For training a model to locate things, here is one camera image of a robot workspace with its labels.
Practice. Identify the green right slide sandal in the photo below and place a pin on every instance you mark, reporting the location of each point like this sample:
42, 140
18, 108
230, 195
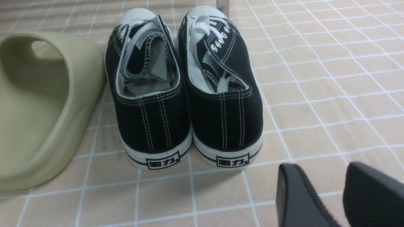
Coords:
50, 83

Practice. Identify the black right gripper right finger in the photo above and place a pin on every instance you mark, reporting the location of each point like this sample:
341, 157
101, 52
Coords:
372, 198

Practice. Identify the black canvas sneaker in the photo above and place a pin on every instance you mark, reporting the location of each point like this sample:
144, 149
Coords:
225, 103
144, 74

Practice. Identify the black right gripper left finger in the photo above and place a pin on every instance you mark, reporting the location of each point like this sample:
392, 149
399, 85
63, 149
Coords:
297, 202

